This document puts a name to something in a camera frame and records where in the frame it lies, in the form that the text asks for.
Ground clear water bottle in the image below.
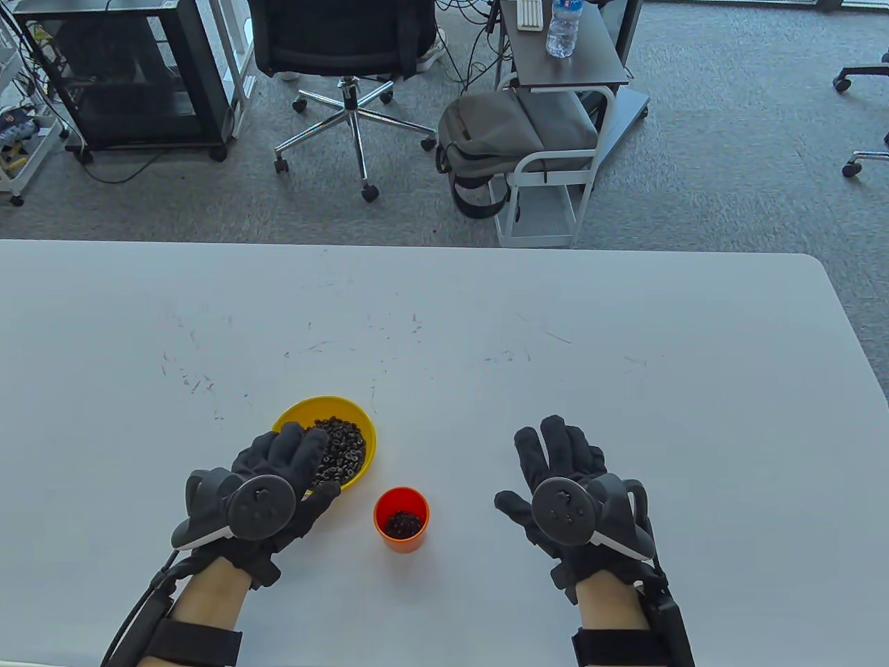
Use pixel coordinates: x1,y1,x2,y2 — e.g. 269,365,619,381
545,0,581,58

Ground black wrist strap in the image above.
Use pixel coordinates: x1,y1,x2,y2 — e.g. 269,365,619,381
571,582,696,667
139,617,244,667

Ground orange cup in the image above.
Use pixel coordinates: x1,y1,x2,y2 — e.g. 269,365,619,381
374,487,431,554

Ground white shoe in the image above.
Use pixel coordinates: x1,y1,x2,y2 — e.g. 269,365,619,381
415,26,447,72

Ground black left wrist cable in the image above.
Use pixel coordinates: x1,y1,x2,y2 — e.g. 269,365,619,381
101,549,202,667

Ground yellow bowl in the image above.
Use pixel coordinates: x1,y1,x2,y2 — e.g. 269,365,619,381
271,396,377,498

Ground bundle of black cables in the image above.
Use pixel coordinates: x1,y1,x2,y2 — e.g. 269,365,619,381
436,0,504,101

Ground white side table dark top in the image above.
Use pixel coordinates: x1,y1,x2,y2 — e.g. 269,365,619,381
494,0,651,249

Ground white metal frame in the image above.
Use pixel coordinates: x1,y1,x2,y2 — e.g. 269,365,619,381
207,0,258,138

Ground black left wrist strap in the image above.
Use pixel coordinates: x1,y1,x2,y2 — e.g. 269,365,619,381
139,617,244,667

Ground black right wrist strap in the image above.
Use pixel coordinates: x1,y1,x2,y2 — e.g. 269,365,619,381
571,582,696,667

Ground black floor cable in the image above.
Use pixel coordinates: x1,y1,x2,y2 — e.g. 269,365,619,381
82,142,183,186

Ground grey controller on glove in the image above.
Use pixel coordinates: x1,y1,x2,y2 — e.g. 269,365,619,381
531,474,654,562
172,469,298,553

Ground person's left forearm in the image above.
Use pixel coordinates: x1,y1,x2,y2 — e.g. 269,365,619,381
165,556,254,667

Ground person's left hand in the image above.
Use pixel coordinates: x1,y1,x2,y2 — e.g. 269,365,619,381
170,422,341,591

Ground grey backpack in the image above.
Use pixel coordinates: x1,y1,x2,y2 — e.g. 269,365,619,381
435,90,599,220

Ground pile of dark metal rings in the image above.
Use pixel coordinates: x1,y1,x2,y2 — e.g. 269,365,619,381
302,415,367,488

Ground person's right forearm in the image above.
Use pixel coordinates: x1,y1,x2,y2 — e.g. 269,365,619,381
574,575,654,667

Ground black wheeled cabinet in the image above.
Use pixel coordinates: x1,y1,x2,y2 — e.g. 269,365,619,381
13,0,237,165

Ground grey controller on left glove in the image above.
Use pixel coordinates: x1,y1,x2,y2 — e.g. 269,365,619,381
172,469,298,553

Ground grey controller on right glove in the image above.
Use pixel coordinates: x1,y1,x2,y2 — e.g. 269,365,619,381
531,474,654,562

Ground black office chair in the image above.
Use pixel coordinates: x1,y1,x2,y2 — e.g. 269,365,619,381
247,0,438,204

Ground person's right hand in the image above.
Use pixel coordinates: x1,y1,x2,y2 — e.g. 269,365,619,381
495,415,660,605

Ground white wheeled shelf cart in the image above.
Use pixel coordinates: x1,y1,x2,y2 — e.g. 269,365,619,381
0,0,70,208

